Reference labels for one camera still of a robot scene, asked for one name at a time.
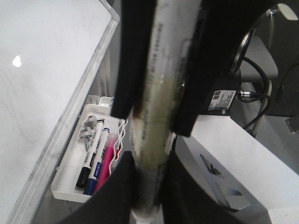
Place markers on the white whiteboard marker black tip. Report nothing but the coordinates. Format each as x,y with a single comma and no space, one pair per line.
170,41

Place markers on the black robot arm with label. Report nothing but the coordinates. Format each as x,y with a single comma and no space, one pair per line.
224,91

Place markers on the white marker tray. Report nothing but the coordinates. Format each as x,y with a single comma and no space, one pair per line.
64,183

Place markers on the pink highlighter pen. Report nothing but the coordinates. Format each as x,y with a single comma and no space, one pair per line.
108,156

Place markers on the white wire clip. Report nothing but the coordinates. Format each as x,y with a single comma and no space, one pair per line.
118,145

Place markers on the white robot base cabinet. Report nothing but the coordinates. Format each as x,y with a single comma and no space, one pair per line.
239,173

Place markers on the black capped white marker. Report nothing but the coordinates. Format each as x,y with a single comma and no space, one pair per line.
93,142

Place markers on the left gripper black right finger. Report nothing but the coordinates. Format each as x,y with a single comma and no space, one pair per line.
185,202

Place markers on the white whiteboard with aluminium frame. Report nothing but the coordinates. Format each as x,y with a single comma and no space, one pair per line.
50,51

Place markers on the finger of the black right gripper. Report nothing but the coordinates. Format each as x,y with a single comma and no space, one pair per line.
136,24
224,27

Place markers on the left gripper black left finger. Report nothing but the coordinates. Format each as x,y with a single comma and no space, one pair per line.
111,204

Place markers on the blue capped white marker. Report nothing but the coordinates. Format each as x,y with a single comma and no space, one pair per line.
97,162

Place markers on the grey plastic screw anchor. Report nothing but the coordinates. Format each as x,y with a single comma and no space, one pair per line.
87,132

